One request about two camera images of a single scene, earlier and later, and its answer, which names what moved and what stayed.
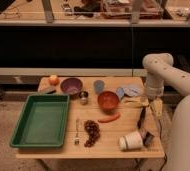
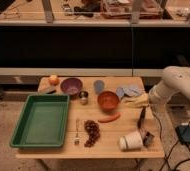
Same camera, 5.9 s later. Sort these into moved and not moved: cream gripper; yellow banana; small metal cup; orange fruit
Moved: cream gripper
Not moved: yellow banana; orange fruit; small metal cup
